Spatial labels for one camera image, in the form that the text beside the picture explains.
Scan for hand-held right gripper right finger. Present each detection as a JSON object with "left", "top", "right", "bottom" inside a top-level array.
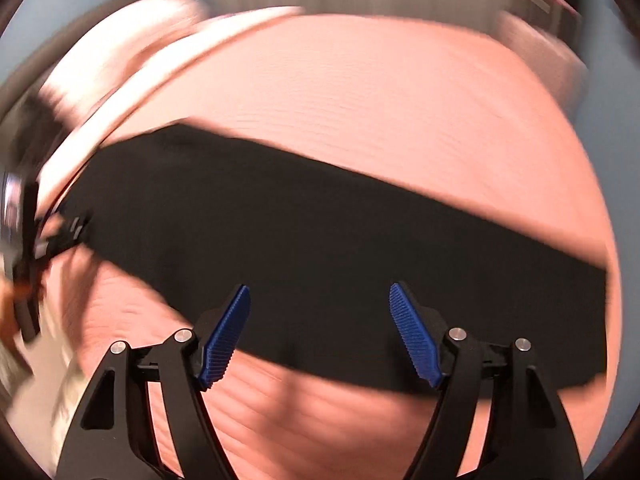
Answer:
[{"left": 389, "top": 281, "right": 585, "bottom": 480}]

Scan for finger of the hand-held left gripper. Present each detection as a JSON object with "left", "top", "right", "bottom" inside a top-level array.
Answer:
[{"left": 37, "top": 214, "right": 94, "bottom": 267}]

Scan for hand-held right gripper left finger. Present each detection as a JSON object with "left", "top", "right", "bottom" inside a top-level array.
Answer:
[{"left": 56, "top": 284, "right": 251, "bottom": 480}]

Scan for black pants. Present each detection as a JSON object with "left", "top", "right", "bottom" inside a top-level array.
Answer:
[{"left": 60, "top": 124, "right": 611, "bottom": 392}]

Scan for pale pink blanket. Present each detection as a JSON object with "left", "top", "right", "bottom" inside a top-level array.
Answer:
[{"left": 40, "top": 6, "right": 307, "bottom": 201}]

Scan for floral pink pillow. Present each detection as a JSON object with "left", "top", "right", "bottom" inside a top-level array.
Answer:
[{"left": 40, "top": 0, "right": 211, "bottom": 111}]

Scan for salmon quilted bedspread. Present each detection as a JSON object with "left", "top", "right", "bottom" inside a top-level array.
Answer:
[{"left": 30, "top": 7, "right": 623, "bottom": 480}]

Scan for black suitcase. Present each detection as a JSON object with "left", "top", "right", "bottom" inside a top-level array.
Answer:
[{"left": 519, "top": 0, "right": 583, "bottom": 46}]

